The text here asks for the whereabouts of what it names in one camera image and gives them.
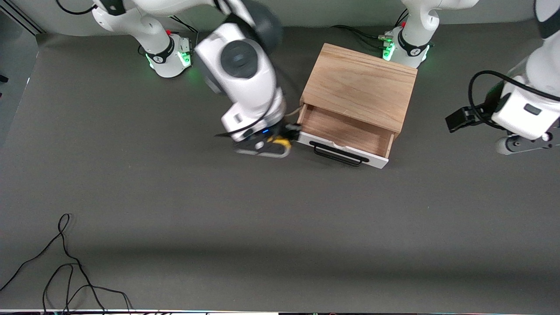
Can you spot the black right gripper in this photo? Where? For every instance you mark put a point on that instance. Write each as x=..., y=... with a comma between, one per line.
x=283, y=130

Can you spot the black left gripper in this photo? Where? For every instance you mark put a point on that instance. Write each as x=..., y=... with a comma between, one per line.
x=480, y=111

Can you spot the yellow cube block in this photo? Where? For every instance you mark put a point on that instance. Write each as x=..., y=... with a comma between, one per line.
x=279, y=141

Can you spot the white-fronted wooden drawer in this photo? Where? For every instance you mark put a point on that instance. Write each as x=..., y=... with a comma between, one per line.
x=345, y=129

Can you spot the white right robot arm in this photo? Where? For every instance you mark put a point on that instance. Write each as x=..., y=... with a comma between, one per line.
x=249, y=83

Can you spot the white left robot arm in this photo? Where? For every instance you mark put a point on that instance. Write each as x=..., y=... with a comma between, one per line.
x=531, y=109

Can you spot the wooden drawer cabinet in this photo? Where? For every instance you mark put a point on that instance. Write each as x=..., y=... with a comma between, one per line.
x=358, y=83

